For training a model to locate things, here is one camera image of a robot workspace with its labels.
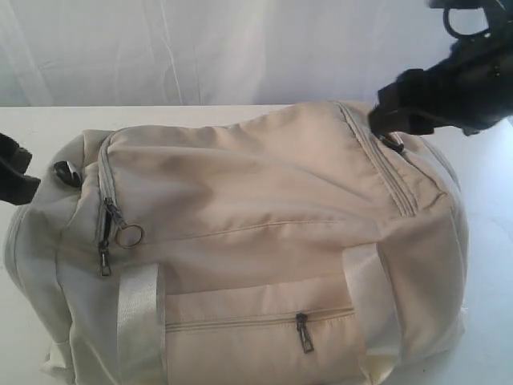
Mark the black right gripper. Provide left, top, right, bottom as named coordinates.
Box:
left=368, top=1, right=512, bottom=136

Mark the brass key ring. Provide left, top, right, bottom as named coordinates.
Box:
left=115, top=222, right=145, bottom=249

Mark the beige duffel bag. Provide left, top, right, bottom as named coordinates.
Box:
left=5, top=102, right=468, bottom=384

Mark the white backdrop curtain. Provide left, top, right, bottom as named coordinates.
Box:
left=1, top=1, right=453, bottom=107

